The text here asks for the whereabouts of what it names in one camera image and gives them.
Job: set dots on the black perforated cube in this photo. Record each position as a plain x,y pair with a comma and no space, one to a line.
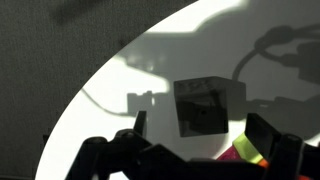
203,106

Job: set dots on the yellow-green block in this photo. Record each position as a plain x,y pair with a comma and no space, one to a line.
246,148

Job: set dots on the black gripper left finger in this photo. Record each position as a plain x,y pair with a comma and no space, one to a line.
110,156

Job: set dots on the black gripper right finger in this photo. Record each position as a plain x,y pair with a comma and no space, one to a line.
286,156

